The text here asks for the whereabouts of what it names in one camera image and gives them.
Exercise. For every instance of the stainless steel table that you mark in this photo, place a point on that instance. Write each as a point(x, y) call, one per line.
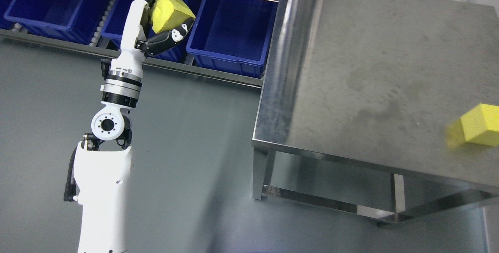
point(381, 84)

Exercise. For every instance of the yellow foam block with notch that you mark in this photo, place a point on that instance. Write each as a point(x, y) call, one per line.
point(169, 14)

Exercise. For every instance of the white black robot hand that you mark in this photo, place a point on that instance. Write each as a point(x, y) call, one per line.
point(134, 38)

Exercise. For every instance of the yellow foam cube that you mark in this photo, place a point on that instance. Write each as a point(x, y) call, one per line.
point(481, 125)

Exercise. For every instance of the metal shelf rack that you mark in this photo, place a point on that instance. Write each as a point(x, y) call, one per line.
point(105, 53)

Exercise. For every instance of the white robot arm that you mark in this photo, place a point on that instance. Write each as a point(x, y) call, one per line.
point(99, 171)

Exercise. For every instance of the blue plastic bin left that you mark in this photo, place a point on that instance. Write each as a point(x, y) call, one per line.
point(67, 20)

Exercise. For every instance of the blue plastic bin right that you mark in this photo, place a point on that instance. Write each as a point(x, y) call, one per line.
point(233, 36)

